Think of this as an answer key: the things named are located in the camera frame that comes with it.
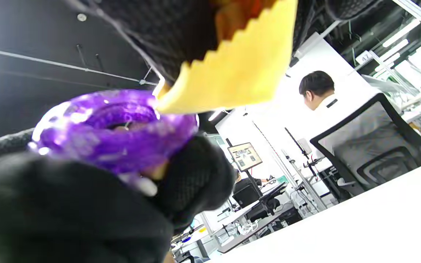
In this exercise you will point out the person's right hand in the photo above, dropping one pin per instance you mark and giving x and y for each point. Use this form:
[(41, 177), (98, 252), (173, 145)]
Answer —
[(159, 29)]

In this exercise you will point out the person's left hand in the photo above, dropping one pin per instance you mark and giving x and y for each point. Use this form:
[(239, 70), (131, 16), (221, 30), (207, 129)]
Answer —
[(68, 212)]

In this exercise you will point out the yellow cleaning cloth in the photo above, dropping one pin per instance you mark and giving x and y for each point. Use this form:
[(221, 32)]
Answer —
[(239, 73)]

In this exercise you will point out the purple base bear ornament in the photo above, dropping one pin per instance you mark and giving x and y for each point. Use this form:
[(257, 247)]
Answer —
[(115, 128)]

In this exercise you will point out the small monitor on stand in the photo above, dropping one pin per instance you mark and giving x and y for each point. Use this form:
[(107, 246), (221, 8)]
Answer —
[(245, 156)]

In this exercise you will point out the white earphones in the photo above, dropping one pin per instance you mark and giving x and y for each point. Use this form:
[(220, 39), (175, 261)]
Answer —
[(249, 227)]

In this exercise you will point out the side cart with grey top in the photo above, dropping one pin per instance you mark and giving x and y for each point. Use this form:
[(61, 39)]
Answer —
[(261, 230)]

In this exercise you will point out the black mesh office chair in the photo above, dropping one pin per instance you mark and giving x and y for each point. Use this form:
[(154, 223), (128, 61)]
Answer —
[(378, 168)]

